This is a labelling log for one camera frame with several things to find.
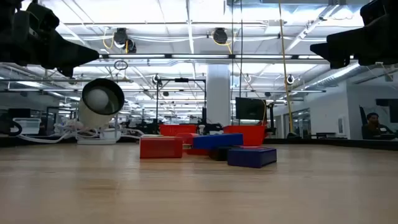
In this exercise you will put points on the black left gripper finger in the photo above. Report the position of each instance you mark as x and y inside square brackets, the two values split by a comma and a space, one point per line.
[66, 63]
[43, 18]

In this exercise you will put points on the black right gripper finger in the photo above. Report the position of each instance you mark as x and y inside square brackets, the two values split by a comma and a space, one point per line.
[382, 11]
[342, 46]

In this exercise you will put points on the red cube wall charger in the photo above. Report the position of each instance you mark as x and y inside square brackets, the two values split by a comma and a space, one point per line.
[161, 147]

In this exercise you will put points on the red plastic slotted basket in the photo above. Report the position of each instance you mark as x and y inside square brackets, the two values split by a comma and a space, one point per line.
[248, 134]
[178, 130]

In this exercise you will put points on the dark purple power bank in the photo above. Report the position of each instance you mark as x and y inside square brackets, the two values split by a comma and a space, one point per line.
[252, 157]

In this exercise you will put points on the blue power bank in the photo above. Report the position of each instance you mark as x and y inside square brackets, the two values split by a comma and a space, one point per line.
[217, 140]

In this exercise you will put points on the black power bank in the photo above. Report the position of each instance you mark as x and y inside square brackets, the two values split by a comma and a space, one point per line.
[219, 154]

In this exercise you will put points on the clear plastic bin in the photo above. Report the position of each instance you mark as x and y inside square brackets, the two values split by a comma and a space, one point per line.
[27, 125]

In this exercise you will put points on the person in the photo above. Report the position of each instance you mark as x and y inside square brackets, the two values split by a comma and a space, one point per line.
[374, 127]

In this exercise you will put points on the black monitor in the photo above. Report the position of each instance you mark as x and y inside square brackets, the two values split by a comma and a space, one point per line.
[250, 109]

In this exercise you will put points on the black aluminium table frame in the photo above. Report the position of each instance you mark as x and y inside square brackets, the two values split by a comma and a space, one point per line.
[311, 142]

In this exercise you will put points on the black workstation frame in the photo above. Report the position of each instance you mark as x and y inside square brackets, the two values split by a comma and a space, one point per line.
[181, 80]

